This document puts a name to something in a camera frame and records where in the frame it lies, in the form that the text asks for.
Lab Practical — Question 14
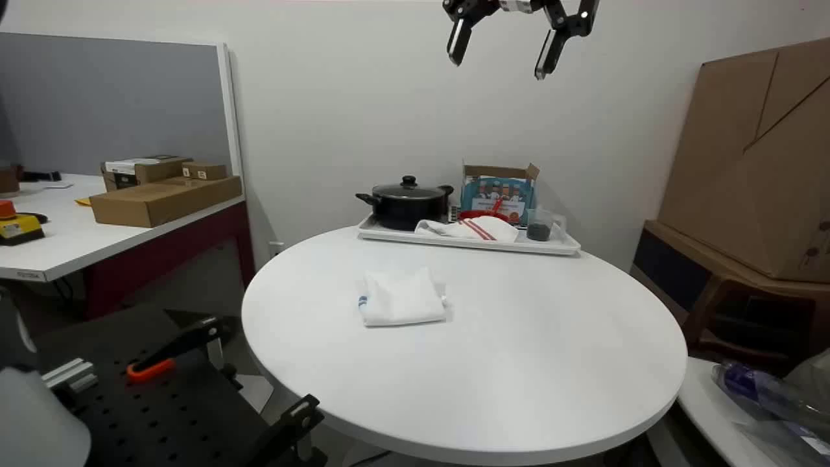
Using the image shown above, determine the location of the white desk with red side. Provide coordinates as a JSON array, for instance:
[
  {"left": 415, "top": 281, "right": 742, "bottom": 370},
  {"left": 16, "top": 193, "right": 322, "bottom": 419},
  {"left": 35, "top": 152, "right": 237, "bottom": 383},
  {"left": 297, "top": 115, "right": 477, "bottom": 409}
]
[{"left": 0, "top": 175, "right": 253, "bottom": 316}]

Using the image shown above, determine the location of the black perforated breadboard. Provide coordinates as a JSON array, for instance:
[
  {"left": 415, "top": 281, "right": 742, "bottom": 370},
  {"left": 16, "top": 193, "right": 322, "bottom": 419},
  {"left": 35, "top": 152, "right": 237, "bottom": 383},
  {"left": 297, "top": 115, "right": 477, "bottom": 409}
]
[{"left": 35, "top": 309, "right": 278, "bottom": 467}]

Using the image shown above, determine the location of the black pot with lid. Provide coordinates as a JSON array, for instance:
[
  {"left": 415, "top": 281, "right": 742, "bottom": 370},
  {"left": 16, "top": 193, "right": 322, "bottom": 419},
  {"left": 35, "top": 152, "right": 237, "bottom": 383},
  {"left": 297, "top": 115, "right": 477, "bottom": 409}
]
[{"left": 358, "top": 176, "right": 450, "bottom": 232}]

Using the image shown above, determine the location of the large brown cardboard box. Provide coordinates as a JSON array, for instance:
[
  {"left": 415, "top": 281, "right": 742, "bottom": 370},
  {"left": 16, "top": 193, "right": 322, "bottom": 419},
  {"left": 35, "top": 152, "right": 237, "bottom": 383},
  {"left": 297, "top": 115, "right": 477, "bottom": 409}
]
[{"left": 659, "top": 39, "right": 830, "bottom": 283}]

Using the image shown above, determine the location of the white cloth with blue tag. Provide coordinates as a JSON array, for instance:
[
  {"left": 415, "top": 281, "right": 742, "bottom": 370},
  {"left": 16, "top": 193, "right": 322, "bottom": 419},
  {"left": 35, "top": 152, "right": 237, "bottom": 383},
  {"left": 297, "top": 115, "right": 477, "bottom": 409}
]
[{"left": 355, "top": 267, "right": 450, "bottom": 327}]

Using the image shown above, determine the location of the black clamp at table edge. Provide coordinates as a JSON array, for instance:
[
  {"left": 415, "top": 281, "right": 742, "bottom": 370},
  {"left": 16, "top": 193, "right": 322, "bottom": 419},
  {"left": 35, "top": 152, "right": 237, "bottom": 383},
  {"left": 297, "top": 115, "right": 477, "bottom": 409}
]
[{"left": 240, "top": 394, "right": 326, "bottom": 467}]

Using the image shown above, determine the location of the blue printed cardboard box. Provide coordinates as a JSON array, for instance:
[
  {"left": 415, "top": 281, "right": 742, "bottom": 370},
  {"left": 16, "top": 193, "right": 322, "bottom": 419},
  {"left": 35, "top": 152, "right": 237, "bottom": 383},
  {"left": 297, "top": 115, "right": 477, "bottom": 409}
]
[{"left": 458, "top": 163, "right": 538, "bottom": 226}]

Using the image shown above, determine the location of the yellow black tool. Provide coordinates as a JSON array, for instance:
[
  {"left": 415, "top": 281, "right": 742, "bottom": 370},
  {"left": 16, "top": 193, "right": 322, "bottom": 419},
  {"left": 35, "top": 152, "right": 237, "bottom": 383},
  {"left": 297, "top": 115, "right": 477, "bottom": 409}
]
[{"left": 0, "top": 213, "right": 43, "bottom": 246}]

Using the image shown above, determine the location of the flat brown cardboard box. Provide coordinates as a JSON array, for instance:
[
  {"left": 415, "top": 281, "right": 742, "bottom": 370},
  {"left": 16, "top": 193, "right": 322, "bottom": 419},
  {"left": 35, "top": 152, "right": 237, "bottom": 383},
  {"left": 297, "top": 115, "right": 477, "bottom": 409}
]
[{"left": 90, "top": 176, "right": 240, "bottom": 228}]

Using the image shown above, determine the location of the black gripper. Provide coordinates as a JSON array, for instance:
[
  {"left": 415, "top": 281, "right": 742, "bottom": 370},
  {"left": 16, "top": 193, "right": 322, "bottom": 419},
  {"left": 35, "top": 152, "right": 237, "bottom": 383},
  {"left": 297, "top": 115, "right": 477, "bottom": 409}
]
[{"left": 440, "top": 0, "right": 599, "bottom": 82}]

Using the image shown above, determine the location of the white towel with red stripes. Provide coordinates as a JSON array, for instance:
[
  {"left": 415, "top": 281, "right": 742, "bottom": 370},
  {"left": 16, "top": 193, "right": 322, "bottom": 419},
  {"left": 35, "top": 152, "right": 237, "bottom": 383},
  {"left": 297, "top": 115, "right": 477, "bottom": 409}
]
[{"left": 415, "top": 215, "right": 519, "bottom": 245}]

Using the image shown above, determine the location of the small dark grey cube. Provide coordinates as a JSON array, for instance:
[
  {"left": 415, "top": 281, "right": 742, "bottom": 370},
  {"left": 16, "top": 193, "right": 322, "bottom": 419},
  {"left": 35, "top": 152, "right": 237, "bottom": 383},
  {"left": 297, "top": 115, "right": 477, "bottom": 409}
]
[{"left": 525, "top": 224, "right": 550, "bottom": 242}]

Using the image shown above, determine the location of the clear plastic bag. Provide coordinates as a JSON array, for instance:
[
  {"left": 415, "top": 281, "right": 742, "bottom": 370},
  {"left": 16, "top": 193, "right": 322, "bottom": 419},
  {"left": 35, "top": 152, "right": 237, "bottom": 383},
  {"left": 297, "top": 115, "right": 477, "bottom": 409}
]
[{"left": 715, "top": 353, "right": 830, "bottom": 467}]

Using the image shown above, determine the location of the black orange clamp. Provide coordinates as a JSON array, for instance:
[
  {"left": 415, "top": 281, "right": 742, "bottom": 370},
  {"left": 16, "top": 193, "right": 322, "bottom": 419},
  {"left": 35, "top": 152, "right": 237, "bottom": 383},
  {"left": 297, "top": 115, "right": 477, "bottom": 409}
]
[{"left": 125, "top": 316, "right": 237, "bottom": 384}]

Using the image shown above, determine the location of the white rectangular tray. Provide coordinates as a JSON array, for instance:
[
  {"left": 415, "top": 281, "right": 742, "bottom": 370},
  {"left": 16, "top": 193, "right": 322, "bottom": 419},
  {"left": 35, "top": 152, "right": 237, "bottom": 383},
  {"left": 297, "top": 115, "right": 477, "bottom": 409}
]
[{"left": 358, "top": 218, "right": 581, "bottom": 258}]

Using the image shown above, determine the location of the grey partition panel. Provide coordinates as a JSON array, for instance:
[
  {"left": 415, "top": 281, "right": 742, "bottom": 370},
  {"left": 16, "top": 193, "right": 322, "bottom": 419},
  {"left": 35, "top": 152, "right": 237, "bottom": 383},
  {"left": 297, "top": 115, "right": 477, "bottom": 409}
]
[{"left": 0, "top": 32, "right": 240, "bottom": 175}]

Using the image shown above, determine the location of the small open cardboard box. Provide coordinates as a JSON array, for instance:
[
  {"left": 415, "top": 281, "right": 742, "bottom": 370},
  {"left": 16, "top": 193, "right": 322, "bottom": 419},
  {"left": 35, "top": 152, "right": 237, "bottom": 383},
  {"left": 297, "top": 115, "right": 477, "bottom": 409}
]
[{"left": 100, "top": 157, "right": 183, "bottom": 193}]

